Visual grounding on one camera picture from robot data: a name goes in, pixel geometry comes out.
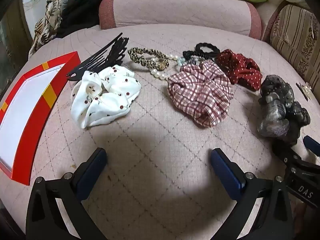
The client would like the leopard print scrunchie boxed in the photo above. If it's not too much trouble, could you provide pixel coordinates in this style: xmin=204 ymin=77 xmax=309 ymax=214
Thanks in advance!
xmin=127 ymin=47 xmax=170 ymax=72

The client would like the black cloth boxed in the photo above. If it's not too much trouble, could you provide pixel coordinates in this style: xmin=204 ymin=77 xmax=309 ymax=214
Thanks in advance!
xmin=56 ymin=0 xmax=125 ymax=39

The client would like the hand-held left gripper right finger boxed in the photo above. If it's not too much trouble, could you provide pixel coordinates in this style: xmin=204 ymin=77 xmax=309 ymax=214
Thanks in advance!
xmin=210 ymin=148 xmax=293 ymax=240

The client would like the light blue bead bracelet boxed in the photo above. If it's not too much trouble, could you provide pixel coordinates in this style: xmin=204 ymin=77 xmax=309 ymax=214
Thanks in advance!
xmin=176 ymin=56 xmax=200 ymax=67

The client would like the white pearl bracelet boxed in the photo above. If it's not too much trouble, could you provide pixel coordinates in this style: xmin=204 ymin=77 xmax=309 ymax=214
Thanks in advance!
xmin=150 ymin=54 xmax=180 ymax=80

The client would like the grey black organza scrunchie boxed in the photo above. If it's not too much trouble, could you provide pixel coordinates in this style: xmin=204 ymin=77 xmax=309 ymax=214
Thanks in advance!
xmin=257 ymin=74 xmax=310 ymax=145

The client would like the pink bolster pillow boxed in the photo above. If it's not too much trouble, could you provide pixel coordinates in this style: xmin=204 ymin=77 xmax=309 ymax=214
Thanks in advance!
xmin=99 ymin=0 xmax=262 ymax=40

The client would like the black hair comb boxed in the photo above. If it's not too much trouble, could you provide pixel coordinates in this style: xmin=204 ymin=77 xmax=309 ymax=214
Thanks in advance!
xmin=66 ymin=32 xmax=130 ymax=82

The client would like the floral print cloth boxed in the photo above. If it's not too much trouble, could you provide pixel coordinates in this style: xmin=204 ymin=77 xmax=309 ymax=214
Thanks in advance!
xmin=29 ymin=0 xmax=64 ymax=58

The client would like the gold hair clip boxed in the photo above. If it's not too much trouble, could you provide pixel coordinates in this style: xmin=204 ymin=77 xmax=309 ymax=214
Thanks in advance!
xmin=296 ymin=82 xmax=314 ymax=102

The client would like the white cherry print scrunchie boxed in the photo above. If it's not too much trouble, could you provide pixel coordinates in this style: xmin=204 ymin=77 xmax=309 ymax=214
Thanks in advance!
xmin=71 ymin=64 xmax=141 ymax=128

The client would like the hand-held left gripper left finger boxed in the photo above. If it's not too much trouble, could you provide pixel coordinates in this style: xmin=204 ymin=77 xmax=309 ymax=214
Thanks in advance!
xmin=26 ymin=147 xmax=108 ymax=240

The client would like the striped brown cushion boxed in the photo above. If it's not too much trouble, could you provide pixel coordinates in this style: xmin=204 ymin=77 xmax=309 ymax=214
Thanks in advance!
xmin=269 ymin=4 xmax=320 ymax=93

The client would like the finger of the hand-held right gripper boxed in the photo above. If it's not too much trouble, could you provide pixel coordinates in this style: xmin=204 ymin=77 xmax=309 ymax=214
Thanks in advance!
xmin=303 ymin=136 xmax=320 ymax=157
xmin=272 ymin=142 xmax=301 ymax=165

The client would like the red cardboard box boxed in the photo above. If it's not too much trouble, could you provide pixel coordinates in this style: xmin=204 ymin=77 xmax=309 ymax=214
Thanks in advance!
xmin=0 ymin=51 xmax=81 ymax=186

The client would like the red polka dot scrunchie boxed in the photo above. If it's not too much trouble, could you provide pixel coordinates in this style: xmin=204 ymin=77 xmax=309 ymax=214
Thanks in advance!
xmin=215 ymin=49 xmax=263 ymax=91

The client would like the pink quilted bed cover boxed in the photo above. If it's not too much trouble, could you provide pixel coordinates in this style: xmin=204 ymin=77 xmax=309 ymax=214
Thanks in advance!
xmin=0 ymin=24 xmax=320 ymax=240

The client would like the red plaid scrunchie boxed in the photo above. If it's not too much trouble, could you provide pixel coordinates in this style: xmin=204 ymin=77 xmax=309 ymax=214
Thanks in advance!
xmin=167 ymin=61 xmax=234 ymax=127

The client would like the black hair tie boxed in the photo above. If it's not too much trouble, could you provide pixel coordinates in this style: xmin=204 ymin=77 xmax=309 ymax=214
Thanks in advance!
xmin=195 ymin=42 xmax=223 ymax=58

